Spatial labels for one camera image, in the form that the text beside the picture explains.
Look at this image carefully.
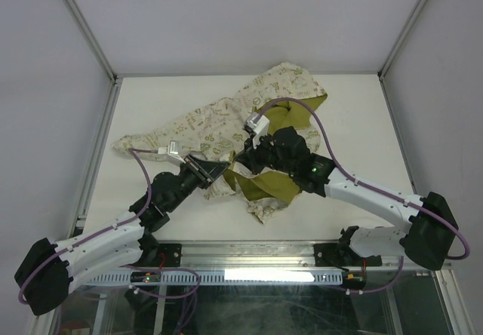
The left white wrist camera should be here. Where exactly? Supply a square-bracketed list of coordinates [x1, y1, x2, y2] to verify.
[156, 140, 186, 166]

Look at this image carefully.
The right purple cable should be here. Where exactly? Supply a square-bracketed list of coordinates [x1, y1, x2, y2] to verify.
[254, 97, 472, 263]

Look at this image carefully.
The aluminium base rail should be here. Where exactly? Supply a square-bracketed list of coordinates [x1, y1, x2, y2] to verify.
[90, 240, 453, 268]

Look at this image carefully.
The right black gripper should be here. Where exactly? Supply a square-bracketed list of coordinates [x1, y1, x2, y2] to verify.
[233, 131, 296, 177]

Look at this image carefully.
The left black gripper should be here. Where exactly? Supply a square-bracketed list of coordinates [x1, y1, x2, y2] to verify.
[166, 154, 229, 212]

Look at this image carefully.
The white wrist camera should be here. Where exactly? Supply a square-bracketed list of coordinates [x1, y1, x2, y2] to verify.
[244, 112, 269, 149]
[156, 140, 186, 166]

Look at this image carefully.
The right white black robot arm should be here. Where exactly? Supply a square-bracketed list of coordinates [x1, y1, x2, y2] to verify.
[235, 124, 457, 271]

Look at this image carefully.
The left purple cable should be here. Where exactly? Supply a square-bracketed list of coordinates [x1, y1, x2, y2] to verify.
[18, 146, 169, 306]

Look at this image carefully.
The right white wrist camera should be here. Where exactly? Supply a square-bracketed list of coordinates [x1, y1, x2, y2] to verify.
[244, 112, 269, 149]

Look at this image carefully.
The white slotted cable duct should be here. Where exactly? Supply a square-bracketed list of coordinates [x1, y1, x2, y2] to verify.
[86, 268, 343, 287]

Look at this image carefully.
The cream patterned hooded jacket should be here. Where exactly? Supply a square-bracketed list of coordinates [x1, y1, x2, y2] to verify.
[112, 63, 328, 223]

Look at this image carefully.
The right aluminium frame post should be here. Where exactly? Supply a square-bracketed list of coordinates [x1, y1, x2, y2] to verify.
[377, 0, 446, 79]

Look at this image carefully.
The left aluminium frame post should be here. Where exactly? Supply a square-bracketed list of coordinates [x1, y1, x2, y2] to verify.
[48, 0, 122, 83]

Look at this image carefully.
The aluminium frame post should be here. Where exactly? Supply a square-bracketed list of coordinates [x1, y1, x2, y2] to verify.
[377, 0, 446, 79]
[48, 0, 122, 83]

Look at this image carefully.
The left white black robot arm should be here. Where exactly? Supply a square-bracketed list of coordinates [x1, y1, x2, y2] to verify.
[14, 155, 230, 316]

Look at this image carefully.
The purple cable under rail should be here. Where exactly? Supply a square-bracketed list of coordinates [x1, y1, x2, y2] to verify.
[130, 261, 208, 335]

